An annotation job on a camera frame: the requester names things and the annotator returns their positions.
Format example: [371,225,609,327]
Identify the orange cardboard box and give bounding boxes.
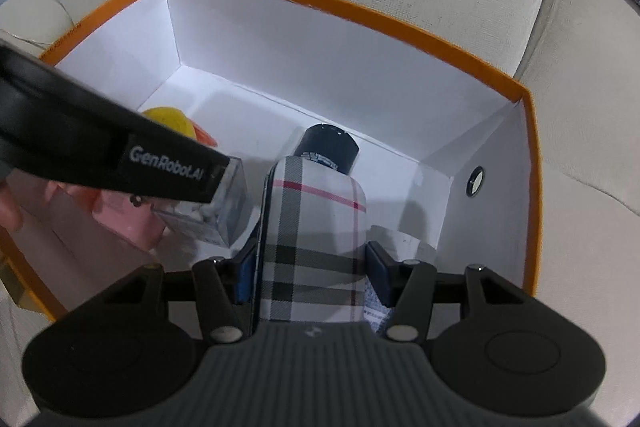
[0,0,544,323]

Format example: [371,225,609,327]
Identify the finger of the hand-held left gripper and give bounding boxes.
[202,149,232,204]

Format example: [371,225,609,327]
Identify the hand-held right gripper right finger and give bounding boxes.
[365,241,527,342]

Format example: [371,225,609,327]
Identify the gold cardboard box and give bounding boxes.
[0,257,32,311]

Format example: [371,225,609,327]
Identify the white printed container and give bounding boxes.
[361,224,439,333]

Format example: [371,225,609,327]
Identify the clear printed cube box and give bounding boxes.
[150,157,249,249]

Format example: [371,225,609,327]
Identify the plaid glasses case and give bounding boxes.
[252,155,371,325]

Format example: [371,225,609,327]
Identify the yellow toy duck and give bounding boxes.
[140,106,219,148]

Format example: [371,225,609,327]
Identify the pink cup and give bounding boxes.
[10,179,168,269]

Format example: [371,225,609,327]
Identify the person's left hand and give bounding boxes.
[0,181,24,231]

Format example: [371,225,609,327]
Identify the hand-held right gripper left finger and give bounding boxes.
[106,252,259,343]

